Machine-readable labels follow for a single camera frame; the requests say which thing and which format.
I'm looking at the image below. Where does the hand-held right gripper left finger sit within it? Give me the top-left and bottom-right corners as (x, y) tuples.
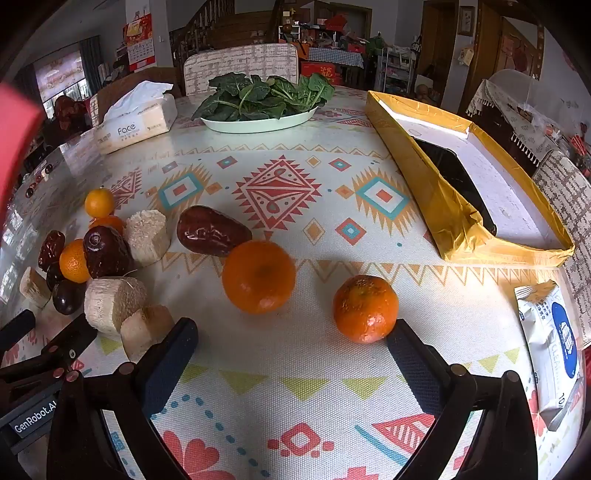
(46, 318), (200, 480)

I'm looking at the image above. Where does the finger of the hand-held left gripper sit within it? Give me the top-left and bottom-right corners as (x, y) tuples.
(0, 308), (37, 355)
(0, 314), (99, 395)

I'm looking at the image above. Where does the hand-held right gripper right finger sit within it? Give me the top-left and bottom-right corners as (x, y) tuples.
(387, 319), (539, 480)

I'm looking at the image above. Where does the small orange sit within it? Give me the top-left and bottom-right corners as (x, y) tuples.
(84, 188), (115, 217)
(59, 239), (92, 283)
(90, 215), (126, 236)

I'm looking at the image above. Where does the large brown jujube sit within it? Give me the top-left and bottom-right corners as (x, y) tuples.
(177, 206), (253, 257)
(83, 225), (134, 279)

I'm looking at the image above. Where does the red box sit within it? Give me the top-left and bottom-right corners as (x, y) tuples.
(0, 83), (47, 217)

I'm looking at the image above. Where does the large orange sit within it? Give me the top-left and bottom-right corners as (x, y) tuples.
(333, 275), (399, 344)
(222, 240), (296, 315)

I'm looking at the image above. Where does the small red date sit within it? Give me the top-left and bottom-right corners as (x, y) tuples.
(38, 230), (66, 272)

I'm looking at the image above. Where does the white wet wipes pack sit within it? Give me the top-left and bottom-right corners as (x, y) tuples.
(515, 280), (583, 432)

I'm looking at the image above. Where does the yellow box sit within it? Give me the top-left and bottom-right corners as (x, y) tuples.
(366, 90), (575, 267)

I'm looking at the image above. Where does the black box insert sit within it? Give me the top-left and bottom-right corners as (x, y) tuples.
(413, 136), (498, 236)

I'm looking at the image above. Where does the chair with white woven cover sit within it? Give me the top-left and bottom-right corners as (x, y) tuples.
(531, 150), (591, 347)
(184, 44), (300, 97)

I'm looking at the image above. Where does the white tissue pack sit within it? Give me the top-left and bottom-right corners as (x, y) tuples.
(95, 80), (178, 155)

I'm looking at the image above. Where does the white oval plate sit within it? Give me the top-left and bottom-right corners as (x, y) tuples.
(199, 105), (319, 134)

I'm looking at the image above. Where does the white lace tablecloth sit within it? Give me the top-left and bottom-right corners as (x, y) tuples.
(466, 69), (578, 167)

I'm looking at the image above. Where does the bowl of green vegetables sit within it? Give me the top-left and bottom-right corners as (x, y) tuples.
(191, 73), (335, 121)

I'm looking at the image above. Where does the white storage rack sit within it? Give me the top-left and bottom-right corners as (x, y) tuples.
(374, 46), (419, 93)

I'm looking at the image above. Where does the checkered tablecloth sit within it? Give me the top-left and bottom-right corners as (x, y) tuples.
(307, 46), (365, 70)

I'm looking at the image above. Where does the wooden door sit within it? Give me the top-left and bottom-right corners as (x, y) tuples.
(471, 0), (546, 84)

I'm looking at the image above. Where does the wooden staircase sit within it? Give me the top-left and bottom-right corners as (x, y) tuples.
(171, 0), (278, 70)

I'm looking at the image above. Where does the red wall calendar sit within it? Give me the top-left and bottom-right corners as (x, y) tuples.
(124, 14), (155, 72)

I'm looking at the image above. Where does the framed wall picture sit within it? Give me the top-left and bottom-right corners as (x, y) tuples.
(458, 6), (476, 38)

